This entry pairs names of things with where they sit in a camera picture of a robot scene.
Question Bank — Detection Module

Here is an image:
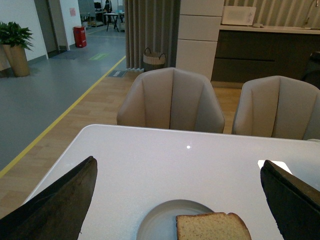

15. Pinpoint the white microwave oven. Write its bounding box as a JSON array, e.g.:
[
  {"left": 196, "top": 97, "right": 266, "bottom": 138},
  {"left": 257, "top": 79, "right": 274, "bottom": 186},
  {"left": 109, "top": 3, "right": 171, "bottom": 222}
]
[{"left": 221, "top": 6, "right": 257, "bottom": 26}]

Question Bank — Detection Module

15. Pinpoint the white tall cabinet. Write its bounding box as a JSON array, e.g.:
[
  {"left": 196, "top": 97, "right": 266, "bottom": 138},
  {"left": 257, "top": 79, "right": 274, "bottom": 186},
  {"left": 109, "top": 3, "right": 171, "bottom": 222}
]
[{"left": 175, "top": 0, "right": 224, "bottom": 80}]

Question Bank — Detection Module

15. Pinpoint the dark kitchen counter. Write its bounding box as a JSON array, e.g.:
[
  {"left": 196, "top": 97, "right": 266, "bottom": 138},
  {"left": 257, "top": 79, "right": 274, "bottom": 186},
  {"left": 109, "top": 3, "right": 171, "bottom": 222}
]
[{"left": 211, "top": 26, "right": 320, "bottom": 83}]

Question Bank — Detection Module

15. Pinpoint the grey round plate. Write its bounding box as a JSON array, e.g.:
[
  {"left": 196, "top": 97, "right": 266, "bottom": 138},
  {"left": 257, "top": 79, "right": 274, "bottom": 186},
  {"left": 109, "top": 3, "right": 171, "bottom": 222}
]
[{"left": 136, "top": 199, "right": 213, "bottom": 240}]

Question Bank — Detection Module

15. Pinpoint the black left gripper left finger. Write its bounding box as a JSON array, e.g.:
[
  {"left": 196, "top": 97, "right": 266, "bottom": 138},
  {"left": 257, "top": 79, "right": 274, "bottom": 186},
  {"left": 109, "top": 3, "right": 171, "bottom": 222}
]
[{"left": 0, "top": 156, "right": 98, "bottom": 240}]

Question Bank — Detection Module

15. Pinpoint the beige chair left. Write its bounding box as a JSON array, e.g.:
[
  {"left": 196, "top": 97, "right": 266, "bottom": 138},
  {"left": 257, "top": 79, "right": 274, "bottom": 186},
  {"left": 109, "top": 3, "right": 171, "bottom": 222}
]
[{"left": 116, "top": 67, "right": 225, "bottom": 134}]

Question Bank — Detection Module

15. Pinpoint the red fire cabinet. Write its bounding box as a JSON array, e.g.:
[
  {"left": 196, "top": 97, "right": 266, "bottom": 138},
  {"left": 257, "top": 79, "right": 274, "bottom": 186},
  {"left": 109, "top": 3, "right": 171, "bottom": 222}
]
[{"left": 73, "top": 26, "right": 87, "bottom": 48}]

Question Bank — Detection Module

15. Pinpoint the brown bread slice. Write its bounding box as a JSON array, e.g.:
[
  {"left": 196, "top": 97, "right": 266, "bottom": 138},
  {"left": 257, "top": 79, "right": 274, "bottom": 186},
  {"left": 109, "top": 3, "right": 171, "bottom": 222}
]
[{"left": 175, "top": 212, "right": 251, "bottom": 240}]

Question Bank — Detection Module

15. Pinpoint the woven basket with handles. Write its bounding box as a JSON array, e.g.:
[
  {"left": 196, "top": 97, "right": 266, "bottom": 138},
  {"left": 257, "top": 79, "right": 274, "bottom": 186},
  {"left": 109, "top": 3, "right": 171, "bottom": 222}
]
[{"left": 143, "top": 47, "right": 166, "bottom": 72}]

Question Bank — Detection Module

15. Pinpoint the beige chair right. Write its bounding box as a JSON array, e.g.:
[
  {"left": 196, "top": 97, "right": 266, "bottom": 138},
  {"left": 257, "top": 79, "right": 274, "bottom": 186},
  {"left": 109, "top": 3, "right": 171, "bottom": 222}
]
[{"left": 231, "top": 75, "right": 320, "bottom": 140}]

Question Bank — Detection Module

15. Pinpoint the grey pleated curtain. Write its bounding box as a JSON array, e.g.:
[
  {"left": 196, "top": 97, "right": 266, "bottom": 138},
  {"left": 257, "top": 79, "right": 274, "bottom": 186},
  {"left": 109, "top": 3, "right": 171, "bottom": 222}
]
[{"left": 123, "top": 0, "right": 181, "bottom": 69}]

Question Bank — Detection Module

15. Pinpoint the green potted plant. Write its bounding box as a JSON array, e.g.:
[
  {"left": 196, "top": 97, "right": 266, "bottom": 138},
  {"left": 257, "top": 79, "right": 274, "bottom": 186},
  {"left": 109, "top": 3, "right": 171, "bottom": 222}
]
[{"left": 0, "top": 21, "right": 33, "bottom": 77}]

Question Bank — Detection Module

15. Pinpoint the beige chair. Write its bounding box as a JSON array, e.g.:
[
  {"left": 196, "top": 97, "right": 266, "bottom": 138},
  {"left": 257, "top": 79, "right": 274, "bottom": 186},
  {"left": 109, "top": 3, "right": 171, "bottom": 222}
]
[
  {"left": 116, "top": 67, "right": 225, "bottom": 134},
  {"left": 231, "top": 75, "right": 320, "bottom": 140}
]

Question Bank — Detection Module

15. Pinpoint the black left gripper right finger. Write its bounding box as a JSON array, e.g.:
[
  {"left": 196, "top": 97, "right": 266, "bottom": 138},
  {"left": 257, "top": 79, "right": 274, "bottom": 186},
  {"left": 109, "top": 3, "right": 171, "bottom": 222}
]
[{"left": 260, "top": 160, "right": 320, "bottom": 240}]

